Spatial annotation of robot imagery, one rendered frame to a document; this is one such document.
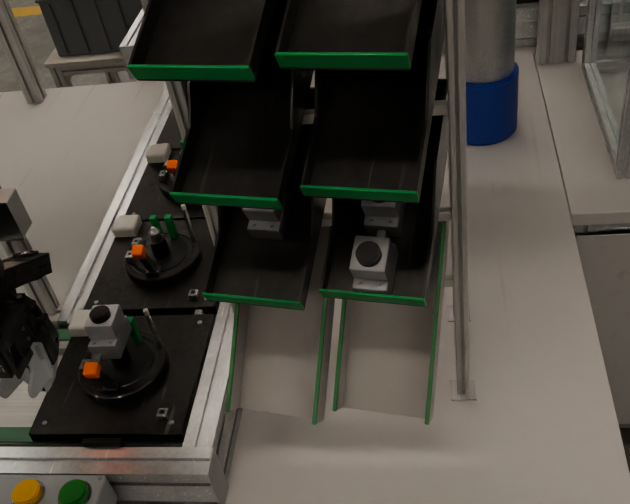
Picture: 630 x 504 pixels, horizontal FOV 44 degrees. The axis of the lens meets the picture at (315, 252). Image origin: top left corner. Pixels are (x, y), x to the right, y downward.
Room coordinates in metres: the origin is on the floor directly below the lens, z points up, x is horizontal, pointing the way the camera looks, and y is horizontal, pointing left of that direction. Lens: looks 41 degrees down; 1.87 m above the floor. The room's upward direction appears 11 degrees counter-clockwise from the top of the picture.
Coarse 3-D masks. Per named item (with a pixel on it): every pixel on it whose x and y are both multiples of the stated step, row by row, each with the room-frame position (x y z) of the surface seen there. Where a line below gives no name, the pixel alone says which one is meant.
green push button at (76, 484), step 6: (72, 480) 0.66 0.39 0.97; (78, 480) 0.66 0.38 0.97; (66, 486) 0.65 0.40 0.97; (72, 486) 0.65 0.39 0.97; (78, 486) 0.65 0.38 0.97; (84, 486) 0.64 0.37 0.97; (60, 492) 0.64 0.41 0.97; (66, 492) 0.64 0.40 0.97; (72, 492) 0.64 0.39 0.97; (78, 492) 0.64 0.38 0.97; (84, 492) 0.63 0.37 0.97; (60, 498) 0.63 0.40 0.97; (66, 498) 0.63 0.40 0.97; (72, 498) 0.63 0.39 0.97; (78, 498) 0.63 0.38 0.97; (84, 498) 0.63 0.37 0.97
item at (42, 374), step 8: (32, 344) 0.63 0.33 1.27; (40, 344) 0.64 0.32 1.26; (40, 352) 0.64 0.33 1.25; (32, 360) 0.62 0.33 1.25; (40, 360) 0.63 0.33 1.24; (48, 360) 0.64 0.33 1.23; (56, 360) 0.64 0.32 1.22; (32, 368) 0.62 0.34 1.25; (40, 368) 0.63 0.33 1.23; (48, 368) 0.64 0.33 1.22; (56, 368) 0.65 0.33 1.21; (32, 376) 0.61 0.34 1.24; (40, 376) 0.62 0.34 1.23; (48, 376) 0.63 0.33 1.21; (32, 384) 0.60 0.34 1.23; (40, 384) 0.62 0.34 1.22; (48, 384) 0.64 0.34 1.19; (32, 392) 0.60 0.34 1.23
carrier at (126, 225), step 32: (128, 224) 1.20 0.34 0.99; (160, 224) 1.21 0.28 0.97; (192, 224) 1.19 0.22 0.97; (128, 256) 1.08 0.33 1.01; (160, 256) 1.08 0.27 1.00; (192, 256) 1.07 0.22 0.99; (96, 288) 1.06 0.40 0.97; (128, 288) 1.04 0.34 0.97; (160, 288) 1.02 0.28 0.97; (192, 288) 1.01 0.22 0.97
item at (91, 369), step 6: (96, 354) 0.80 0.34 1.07; (96, 360) 0.79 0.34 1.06; (84, 366) 0.77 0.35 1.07; (90, 366) 0.77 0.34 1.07; (96, 366) 0.77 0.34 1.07; (84, 372) 0.76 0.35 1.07; (90, 372) 0.76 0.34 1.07; (96, 372) 0.76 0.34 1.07; (102, 372) 0.78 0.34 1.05; (96, 378) 0.77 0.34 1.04; (102, 378) 0.77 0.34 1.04; (108, 378) 0.79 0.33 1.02; (102, 384) 0.78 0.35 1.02; (108, 384) 0.78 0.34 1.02; (114, 384) 0.79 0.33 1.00
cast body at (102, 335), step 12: (96, 312) 0.85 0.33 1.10; (108, 312) 0.84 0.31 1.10; (120, 312) 0.86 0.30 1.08; (96, 324) 0.83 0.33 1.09; (108, 324) 0.83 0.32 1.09; (120, 324) 0.85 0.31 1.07; (96, 336) 0.83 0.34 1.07; (108, 336) 0.82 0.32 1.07; (120, 336) 0.83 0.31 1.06; (96, 348) 0.82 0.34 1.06; (108, 348) 0.81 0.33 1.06; (120, 348) 0.82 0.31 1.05
